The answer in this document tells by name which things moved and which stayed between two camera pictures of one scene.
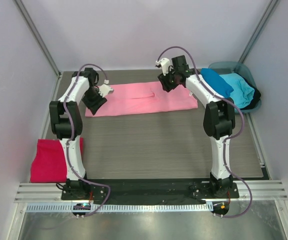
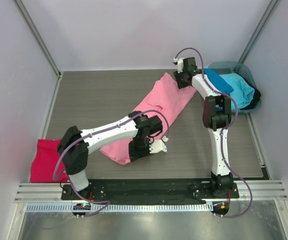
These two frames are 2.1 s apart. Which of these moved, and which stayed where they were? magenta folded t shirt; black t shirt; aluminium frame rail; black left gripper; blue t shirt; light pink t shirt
Moved: light pink t shirt; black left gripper
Stayed: black t shirt; magenta folded t shirt; aluminium frame rail; blue t shirt
